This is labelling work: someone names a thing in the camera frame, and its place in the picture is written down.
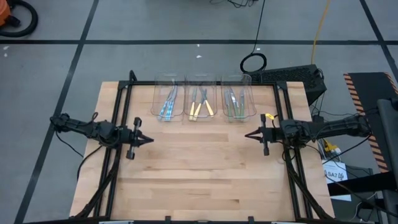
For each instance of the grey metal post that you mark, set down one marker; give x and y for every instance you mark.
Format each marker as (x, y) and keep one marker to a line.
(390, 140)

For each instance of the black hazard striped platform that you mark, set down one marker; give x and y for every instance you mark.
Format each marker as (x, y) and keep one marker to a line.
(370, 90)

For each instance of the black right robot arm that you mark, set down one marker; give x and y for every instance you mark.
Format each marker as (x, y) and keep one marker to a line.
(326, 129)

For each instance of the black metal beam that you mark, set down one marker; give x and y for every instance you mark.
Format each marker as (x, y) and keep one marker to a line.
(367, 185)

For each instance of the white paper label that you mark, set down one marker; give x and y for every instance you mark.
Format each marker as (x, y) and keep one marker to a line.
(334, 169)

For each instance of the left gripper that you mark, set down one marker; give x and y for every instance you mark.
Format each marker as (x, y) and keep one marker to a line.
(132, 138)

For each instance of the teal white patterned knife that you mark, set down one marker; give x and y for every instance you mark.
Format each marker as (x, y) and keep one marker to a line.
(168, 112)
(172, 111)
(162, 111)

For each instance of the black power adapter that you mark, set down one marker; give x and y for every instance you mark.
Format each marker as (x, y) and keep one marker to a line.
(317, 118)

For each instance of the orange vacuum cleaner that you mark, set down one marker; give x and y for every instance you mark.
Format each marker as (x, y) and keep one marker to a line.
(3, 14)

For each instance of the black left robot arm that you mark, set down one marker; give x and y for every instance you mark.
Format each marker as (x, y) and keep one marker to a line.
(90, 129)

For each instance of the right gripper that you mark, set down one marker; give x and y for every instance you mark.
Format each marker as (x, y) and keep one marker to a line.
(270, 134)

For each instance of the black computer case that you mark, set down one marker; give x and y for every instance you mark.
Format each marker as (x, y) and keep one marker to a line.
(289, 77)

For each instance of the clear plastic bin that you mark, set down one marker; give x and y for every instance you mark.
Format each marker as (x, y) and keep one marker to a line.
(200, 77)
(158, 93)
(248, 102)

